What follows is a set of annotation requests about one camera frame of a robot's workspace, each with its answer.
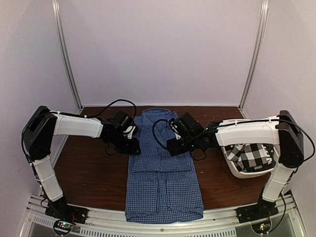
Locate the right round circuit board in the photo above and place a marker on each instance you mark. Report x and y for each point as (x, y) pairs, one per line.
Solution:
(261, 227)

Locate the blue checked long sleeve shirt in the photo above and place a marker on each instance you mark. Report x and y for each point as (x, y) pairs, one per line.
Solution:
(161, 189)

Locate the black white plaid shirt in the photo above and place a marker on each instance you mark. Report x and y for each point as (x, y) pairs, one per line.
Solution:
(251, 154)

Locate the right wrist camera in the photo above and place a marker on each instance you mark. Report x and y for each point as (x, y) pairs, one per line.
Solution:
(186, 125)

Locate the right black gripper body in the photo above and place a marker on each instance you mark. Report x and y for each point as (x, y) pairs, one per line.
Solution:
(189, 145)

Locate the left round circuit board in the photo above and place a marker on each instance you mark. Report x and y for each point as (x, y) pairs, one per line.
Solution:
(62, 227)

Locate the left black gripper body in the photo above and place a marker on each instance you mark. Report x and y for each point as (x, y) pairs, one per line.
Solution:
(122, 145)

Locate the right aluminium frame post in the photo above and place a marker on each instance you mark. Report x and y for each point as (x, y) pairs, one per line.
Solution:
(262, 24)

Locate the aluminium front rail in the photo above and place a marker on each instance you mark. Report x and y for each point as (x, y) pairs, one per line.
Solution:
(215, 223)

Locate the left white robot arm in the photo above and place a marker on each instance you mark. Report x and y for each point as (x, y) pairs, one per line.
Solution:
(36, 139)

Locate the round circuit board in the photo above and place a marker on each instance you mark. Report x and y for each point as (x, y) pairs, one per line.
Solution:
(62, 227)
(261, 227)

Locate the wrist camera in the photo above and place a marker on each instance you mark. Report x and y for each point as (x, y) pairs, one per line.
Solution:
(186, 125)
(125, 124)

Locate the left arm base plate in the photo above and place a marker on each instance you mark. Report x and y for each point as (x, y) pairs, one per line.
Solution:
(69, 213)

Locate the aluminium frame post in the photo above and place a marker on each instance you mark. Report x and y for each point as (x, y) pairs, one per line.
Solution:
(64, 53)
(262, 24)

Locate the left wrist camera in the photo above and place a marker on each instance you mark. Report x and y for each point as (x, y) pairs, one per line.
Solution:
(125, 124)

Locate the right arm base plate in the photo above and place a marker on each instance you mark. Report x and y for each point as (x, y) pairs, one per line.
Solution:
(255, 212)

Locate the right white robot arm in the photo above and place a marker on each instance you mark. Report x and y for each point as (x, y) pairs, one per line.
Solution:
(280, 130)

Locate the left aluminium frame post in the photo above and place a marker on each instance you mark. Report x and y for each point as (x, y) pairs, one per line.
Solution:
(64, 53)

